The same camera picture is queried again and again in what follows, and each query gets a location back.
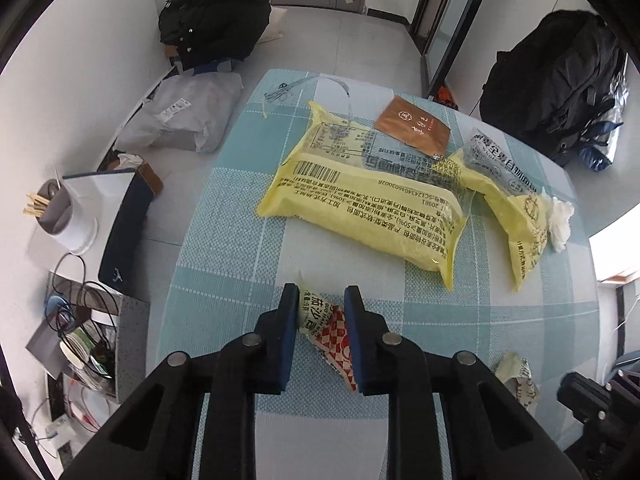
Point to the white power strip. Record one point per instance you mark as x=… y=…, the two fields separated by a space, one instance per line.
x=57 y=430

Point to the silver folded umbrella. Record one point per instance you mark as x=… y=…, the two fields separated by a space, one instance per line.
x=612 y=115

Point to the crumpled white tissue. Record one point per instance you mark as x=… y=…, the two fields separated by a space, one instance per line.
x=560 y=225

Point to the navy and white box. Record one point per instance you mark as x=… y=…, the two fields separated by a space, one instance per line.
x=122 y=240

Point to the clear plastic wrapper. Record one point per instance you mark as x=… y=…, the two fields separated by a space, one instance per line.
x=285 y=91

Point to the red and white wrapper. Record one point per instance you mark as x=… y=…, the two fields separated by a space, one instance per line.
x=330 y=335

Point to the black door frame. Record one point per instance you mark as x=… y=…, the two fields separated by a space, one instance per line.
x=425 y=20

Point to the brown paper packet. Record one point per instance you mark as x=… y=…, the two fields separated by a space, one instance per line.
x=415 y=125

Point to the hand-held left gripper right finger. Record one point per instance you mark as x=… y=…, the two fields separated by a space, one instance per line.
x=352 y=340

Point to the beige pillow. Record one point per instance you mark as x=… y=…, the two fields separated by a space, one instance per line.
x=274 y=25

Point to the brown cardboard box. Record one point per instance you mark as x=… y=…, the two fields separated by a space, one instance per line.
x=150 y=180

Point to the crumpled pale wrapper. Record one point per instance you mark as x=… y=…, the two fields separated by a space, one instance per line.
x=520 y=380

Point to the black backpack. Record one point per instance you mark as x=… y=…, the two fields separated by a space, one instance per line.
x=550 y=85

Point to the yellow and grey wrapper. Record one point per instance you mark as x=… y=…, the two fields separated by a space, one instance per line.
x=520 y=220

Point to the bundle of wooden chopsticks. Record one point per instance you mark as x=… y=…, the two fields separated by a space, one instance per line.
x=36 y=205

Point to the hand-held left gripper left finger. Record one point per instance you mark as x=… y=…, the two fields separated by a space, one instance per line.
x=287 y=340

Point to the small orange item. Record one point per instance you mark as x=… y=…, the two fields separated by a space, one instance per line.
x=444 y=95

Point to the black jacket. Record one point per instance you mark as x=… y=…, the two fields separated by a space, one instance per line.
x=215 y=20

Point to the blue checked tablecloth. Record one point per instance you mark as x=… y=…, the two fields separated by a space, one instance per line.
x=240 y=240

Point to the grey parcel bag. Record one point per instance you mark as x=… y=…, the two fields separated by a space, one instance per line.
x=185 y=110

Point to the large yellow bread wrapper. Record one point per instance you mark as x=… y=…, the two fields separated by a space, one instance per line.
x=360 y=210

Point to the white cup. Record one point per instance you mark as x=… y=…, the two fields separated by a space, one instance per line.
x=75 y=225

